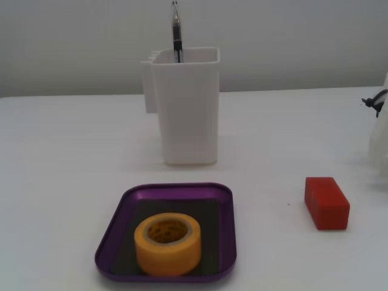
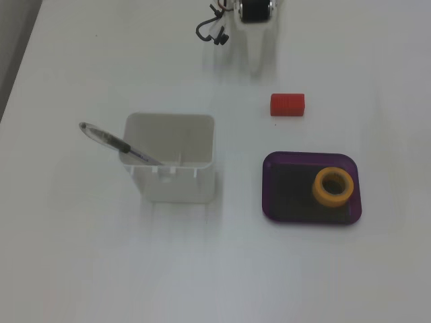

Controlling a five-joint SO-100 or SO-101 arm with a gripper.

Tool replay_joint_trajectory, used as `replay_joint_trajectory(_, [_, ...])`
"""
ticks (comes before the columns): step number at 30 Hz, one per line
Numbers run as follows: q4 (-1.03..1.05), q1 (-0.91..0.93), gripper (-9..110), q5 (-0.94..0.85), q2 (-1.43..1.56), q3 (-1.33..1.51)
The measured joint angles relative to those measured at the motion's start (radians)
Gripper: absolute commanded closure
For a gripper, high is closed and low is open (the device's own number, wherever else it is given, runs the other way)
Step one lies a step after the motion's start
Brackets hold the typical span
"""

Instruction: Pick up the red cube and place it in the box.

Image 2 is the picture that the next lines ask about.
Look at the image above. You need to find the white plastic box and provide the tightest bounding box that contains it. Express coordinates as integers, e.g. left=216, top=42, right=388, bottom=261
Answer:
left=117, top=112, right=216, bottom=204

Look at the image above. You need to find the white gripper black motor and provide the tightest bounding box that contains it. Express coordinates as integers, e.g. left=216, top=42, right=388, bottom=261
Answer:
left=231, top=0, right=281, bottom=77

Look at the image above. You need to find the clear ballpoint pen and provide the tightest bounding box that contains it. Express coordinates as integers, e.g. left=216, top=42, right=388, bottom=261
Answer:
left=78, top=121, right=165, bottom=167

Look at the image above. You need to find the yellow tape roll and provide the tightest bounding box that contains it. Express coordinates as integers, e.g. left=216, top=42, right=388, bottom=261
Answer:
left=312, top=167, right=356, bottom=208

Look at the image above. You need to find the black cable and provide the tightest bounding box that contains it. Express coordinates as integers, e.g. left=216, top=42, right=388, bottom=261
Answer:
left=195, top=2, right=230, bottom=46

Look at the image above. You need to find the purple plastic tray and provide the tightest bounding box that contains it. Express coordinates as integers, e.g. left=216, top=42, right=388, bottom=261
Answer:
left=261, top=151, right=364, bottom=226

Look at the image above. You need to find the red cube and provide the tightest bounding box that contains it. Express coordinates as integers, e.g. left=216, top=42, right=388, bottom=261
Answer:
left=269, top=93, right=306, bottom=117

